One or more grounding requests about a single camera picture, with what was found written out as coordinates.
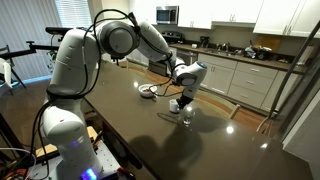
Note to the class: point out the stainless steel microwave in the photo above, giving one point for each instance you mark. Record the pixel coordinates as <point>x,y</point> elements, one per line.
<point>166,15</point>

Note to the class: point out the black coffee maker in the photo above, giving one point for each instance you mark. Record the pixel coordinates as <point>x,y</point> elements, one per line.
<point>204,41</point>

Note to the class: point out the black camera stand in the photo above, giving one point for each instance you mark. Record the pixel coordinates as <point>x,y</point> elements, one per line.
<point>40,48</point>

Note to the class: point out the stainless steel refrigerator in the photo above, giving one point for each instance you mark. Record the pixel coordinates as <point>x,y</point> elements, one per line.
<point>306,140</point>

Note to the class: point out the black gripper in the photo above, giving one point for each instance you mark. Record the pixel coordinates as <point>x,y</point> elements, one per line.
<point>187,100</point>

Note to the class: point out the clear drinking glass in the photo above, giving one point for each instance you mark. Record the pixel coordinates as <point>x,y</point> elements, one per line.
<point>188,115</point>

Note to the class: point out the white lower drawer cabinets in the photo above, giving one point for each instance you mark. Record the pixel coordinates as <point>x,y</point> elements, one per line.
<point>253,81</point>

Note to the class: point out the stainless steel dishwasher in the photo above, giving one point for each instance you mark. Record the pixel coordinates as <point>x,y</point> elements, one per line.
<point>188,56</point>

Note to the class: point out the white ceramic bowl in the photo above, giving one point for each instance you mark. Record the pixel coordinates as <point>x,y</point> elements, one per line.
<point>144,93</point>

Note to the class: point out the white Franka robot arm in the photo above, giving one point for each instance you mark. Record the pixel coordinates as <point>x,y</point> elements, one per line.
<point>70,66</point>

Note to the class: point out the white upper cabinets beside refrigerator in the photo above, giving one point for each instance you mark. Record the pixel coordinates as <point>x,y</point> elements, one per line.
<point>286,16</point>

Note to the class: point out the white window blinds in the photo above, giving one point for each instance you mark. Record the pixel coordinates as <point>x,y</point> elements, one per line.
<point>73,13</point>

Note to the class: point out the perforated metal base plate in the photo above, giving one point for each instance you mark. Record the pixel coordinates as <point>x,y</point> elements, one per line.
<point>106,160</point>

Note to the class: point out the white lower cabinets beside stove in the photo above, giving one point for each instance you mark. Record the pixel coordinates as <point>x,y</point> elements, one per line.
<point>136,58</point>

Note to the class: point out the trail mix pile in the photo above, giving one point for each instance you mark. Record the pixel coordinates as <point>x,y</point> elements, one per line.
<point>146,90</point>

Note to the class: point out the chrome sink faucet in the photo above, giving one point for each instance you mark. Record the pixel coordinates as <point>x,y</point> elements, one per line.
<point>225,46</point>

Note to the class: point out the black folding chair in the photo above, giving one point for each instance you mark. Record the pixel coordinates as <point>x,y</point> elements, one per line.
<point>8,55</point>

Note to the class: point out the black kitchen stove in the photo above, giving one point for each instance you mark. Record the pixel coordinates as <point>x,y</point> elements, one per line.
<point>173,36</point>

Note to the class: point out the white paper towel roll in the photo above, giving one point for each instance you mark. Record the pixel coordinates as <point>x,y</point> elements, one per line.
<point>306,55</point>

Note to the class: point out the wooden cutting board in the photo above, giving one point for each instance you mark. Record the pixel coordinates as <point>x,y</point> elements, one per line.
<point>269,42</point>

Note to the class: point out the white upper cabinets around microwave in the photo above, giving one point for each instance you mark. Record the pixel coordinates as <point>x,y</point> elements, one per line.
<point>196,13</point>

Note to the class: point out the dish rack with dishes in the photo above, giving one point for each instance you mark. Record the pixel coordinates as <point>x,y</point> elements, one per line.
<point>258,52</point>

